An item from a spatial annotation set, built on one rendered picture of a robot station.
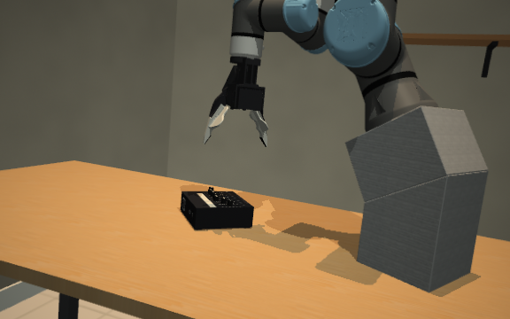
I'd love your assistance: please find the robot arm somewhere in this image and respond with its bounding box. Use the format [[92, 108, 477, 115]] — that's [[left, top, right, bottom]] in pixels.
[[229, 0, 438, 132]]

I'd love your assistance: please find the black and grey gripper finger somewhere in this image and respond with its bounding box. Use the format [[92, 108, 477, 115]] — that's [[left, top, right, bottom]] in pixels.
[[203, 90, 228, 144], [249, 110, 268, 147]]

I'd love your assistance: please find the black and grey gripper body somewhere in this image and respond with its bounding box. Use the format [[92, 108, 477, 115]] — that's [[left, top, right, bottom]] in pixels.
[[224, 56, 266, 111]]

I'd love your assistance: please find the black lighting desk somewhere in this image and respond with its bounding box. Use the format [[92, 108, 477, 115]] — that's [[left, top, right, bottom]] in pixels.
[[181, 187, 254, 230]]

